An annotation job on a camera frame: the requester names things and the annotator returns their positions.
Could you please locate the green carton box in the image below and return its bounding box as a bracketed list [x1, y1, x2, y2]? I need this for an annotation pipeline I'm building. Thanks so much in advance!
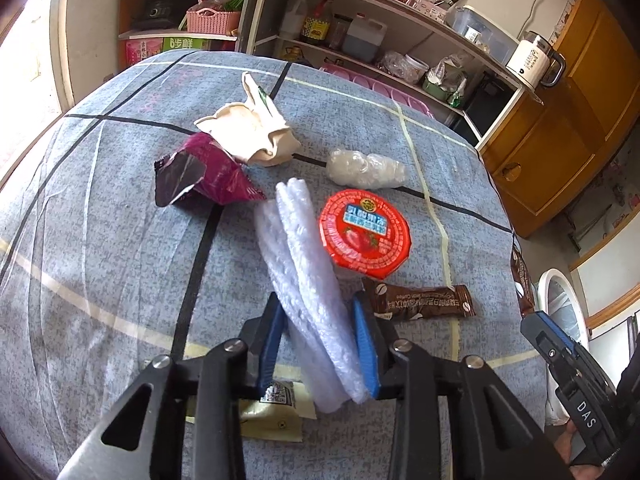
[162, 36, 211, 52]

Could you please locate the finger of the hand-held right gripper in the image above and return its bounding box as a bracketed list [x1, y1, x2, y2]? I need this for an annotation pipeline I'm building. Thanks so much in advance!
[532, 311, 582, 350]
[520, 316, 567, 362]

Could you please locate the white plastic bottle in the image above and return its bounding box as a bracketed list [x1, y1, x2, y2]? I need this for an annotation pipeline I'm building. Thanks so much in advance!
[280, 0, 309, 41]

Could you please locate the pink carton box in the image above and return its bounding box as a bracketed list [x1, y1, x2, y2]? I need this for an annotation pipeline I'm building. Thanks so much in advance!
[125, 39, 165, 67]

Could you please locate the white plastic tub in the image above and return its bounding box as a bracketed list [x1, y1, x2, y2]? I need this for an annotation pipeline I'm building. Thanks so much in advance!
[402, 53, 431, 84]

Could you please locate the beige paper bag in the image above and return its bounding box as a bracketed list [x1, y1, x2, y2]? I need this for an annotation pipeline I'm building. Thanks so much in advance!
[194, 71, 303, 167]

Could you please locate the cream sachet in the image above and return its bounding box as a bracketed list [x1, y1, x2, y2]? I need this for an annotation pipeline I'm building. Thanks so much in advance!
[185, 380, 319, 444]

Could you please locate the white bubble wrap roll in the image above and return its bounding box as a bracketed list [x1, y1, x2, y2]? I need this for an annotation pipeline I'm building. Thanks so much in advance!
[254, 177, 374, 415]

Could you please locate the white electric kettle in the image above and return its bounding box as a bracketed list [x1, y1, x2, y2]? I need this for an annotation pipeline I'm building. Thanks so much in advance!
[506, 31, 568, 89]

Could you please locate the red jelly cup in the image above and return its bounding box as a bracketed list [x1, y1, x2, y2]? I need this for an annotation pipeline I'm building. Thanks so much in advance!
[318, 188, 413, 281]

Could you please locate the white bin with plastic liner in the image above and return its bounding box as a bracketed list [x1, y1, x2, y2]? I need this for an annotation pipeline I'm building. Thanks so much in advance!
[537, 268, 591, 352]

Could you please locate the wooden cabinet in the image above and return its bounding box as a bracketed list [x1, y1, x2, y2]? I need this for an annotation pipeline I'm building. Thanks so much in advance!
[475, 0, 640, 239]

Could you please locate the white printed food bag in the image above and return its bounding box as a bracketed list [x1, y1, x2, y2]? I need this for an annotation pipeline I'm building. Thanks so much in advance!
[429, 55, 471, 106]

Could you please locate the clear plastic bag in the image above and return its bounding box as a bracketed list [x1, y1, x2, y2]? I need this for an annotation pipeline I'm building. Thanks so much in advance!
[377, 51, 416, 81]

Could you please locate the brown coffee sachet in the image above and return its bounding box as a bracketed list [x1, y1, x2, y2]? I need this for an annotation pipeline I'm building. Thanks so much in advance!
[361, 279, 476, 321]
[510, 247, 539, 319]

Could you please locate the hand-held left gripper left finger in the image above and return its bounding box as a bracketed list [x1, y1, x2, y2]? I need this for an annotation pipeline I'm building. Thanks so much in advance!
[57, 291, 289, 480]

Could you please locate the black blender base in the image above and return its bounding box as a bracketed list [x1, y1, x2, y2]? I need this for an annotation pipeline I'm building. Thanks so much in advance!
[132, 0, 176, 31]

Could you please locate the clear storage box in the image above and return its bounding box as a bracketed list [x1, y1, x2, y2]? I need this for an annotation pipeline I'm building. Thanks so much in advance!
[445, 6, 519, 64]

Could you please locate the pink storage box lid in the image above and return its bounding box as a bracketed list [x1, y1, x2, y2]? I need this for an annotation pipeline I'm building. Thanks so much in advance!
[320, 62, 436, 121]

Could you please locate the purple foil wrapper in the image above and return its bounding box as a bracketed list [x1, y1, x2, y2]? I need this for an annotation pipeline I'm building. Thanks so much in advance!
[154, 132, 267, 209]

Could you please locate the large white metal shelf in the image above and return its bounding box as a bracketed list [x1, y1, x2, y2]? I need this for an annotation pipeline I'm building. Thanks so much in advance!
[242, 0, 546, 149]

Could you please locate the plastic jug with dark liquid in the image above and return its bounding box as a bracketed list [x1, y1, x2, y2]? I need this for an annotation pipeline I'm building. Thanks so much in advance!
[342, 12, 389, 61]

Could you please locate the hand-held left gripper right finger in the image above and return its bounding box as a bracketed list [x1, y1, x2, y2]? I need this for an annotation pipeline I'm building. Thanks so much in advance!
[352, 292, 573, 480]

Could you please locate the pink woven basket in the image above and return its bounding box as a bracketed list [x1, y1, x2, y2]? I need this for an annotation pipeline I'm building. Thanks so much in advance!
[186, 7, 242, 37]

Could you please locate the window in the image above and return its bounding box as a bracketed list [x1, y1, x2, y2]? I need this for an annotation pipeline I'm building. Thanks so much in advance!
[0, 0, 72, 161]

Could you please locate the person's right hand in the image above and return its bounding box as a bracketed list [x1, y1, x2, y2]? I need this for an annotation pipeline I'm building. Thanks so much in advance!
[547, 417, 583, 467]

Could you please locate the wall calendar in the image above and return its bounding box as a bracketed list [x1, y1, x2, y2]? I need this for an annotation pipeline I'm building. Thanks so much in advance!
[550, 0, 579, 46]

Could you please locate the yellow label soy bottle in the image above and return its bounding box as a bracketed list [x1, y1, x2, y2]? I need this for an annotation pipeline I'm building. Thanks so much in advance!
[305, 0, 335, 46]

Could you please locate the dark spice jar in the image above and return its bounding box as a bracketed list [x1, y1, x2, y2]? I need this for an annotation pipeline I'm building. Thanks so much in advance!
[330, 14, 354, 51]

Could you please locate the clear plastic wrap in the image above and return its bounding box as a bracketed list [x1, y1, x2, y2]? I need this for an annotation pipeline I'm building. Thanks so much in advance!
[326, 148, 409, 190]

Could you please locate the green bowl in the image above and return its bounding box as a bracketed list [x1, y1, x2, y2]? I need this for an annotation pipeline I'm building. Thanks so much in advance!
[422, 77, 464, 106]

